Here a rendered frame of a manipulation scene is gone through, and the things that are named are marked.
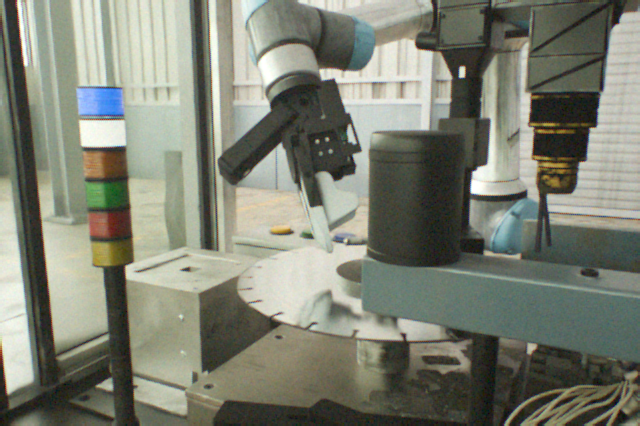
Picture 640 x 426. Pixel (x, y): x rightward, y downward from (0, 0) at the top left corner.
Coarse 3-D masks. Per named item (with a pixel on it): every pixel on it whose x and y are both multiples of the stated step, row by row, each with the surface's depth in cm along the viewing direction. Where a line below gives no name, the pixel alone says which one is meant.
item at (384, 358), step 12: (360, 348) 61; (372, 348) 59; (384, 348) 59; (396, 348) 59; (408, 348) 61; (360, 360) 61; (372, 360) 60; (384, 360) 59; (396, 360) 59; (408, 360) 61; (384, 372) 59; (396, 372) 60
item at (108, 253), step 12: (96, 240) 58; (108, 240) 58; (120, 240) 58; (132, 240) 60; (96, 252) 58; (108, 252) 58; (120, 252) 58; (132, 252) 60; (96, 264) 58; (108, 264) 58; (120, 264) 58
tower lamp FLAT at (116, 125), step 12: (84, 120) 55; (96, 120) 55; (108, 120) 55; (120, 120) 57; (84, 132) 56; (96, 132) 55; (108, 132) 56; (120, 132) 57; (84, 144) 56; (96, 144) 55; (108, 144) 56; (120, 144) 57
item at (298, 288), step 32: (288, 256) 69; (320, 256) 69; (352, 256) 69; (256, 288) 57; (288, 288) 57; (320, 288) 57; (288, 320) 48; (320, 320) 48; (352, 320) 48; (384, 320) 48
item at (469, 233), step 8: (464, 72) 54; (464, 176) 56; (464, 184) 56; (464, 192) 56; (464, 200) 56; (464, 208) 57; (464, 216) 57; (464, 224) 57; (464, 232) 54; (472, 232) 54; (464, 240) 52; (472, 240) 52; (480, 240) 52; (464, 248) 52; (472, 248) 52; (480, 248) 52
